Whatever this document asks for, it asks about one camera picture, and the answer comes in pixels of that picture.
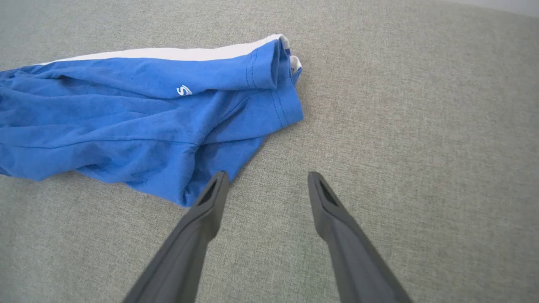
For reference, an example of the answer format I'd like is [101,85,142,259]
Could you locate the blue shorts with white stripe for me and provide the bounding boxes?
[0,34,304,207]

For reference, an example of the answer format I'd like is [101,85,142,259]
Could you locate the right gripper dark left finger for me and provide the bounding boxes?
[123,170,230,303]

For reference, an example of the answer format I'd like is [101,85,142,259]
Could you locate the grey fabric sofa cushion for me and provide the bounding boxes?
[0,0,539,303]

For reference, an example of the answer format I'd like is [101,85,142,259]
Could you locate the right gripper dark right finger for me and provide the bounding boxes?
[307,171,414,303]

